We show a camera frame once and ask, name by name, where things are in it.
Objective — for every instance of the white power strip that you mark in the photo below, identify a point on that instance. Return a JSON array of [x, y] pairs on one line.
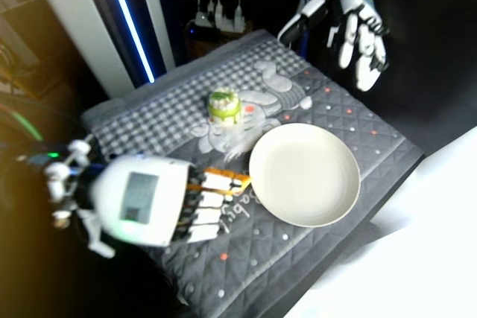
[[220, 22]]

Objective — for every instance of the cream round plate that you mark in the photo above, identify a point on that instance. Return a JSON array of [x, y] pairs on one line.
[[305, 174]]

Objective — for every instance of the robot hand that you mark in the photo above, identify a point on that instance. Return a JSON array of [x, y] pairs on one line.
[[141, 199], [357, 9]]

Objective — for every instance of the blue light strip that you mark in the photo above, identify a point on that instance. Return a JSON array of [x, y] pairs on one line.
[[128, 20]]

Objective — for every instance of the narrow white post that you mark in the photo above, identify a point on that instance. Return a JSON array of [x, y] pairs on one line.
[[156, 9]]

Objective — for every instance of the wide white pillar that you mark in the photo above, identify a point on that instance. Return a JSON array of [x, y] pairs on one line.
[[82, 16]]

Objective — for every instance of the small green-white cup toy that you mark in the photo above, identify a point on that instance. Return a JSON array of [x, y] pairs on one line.
[[223, 109]]

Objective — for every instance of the orange braided bread loaf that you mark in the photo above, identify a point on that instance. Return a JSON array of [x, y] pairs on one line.
[[244, 185]]

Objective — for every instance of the grey quilt with bear print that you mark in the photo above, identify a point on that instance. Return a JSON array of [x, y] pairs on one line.
[[261, 269]]

